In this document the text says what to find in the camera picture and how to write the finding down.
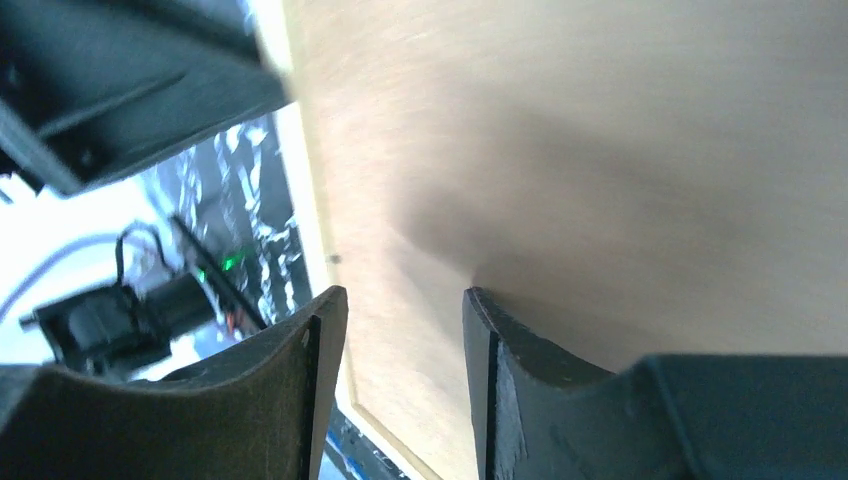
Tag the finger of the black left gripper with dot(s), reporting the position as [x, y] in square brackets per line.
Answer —
[93, 92]

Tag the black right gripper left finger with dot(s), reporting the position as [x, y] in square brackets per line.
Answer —
[257, 410]

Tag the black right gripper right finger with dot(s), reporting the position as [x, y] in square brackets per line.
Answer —
[540, 412]

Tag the brown backing board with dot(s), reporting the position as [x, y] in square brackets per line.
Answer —
[627, 177]

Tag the light wooden picture frame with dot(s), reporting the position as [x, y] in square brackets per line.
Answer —
[280, 49]

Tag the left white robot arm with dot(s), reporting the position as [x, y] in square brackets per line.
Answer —
[220, 261]

